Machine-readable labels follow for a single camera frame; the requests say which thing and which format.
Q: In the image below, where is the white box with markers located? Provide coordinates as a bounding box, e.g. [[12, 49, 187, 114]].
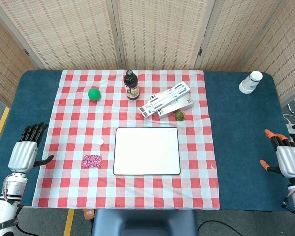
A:
[[149, 94, 194, 120]]

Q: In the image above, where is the red white checkered tablecloth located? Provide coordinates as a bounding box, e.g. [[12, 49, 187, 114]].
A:
[[32, 69, 221, 211]]

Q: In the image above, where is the dark sauce bottle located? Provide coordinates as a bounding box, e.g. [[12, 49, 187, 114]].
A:
[[123, 69, 140, 101]]

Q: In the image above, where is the white paper cup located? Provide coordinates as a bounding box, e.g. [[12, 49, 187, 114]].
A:
[[238, 71, 263, 94]]

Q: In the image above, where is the blue chair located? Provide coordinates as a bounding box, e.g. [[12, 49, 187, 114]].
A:
[[91, 208, 199, 236]]

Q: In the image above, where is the white folding stand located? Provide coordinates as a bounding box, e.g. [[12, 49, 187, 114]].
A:
[[138, 81, 191, 118]]

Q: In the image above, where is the white rectangular board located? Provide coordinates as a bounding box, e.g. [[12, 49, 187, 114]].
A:
[[113, 127, 181, 176]]

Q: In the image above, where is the black floor cable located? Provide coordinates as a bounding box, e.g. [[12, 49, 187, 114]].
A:
[[198, 220, 244, 236]]

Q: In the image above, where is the woven folding screen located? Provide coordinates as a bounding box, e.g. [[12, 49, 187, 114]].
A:
[[0, 0, 295, 107]]

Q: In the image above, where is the blue table cover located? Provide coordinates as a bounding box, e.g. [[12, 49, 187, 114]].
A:
[[0, 70, 295, 212]]

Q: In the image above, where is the green ball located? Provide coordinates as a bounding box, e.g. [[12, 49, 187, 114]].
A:
[[88, 88, 101, 101]]

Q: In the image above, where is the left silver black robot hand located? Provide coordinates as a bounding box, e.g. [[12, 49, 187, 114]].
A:
[[7, 122, 54, 173]]

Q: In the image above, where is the right silver orange-tipped robot hand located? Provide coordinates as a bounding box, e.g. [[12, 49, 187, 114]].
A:
[[259, 129, 295, 179]]

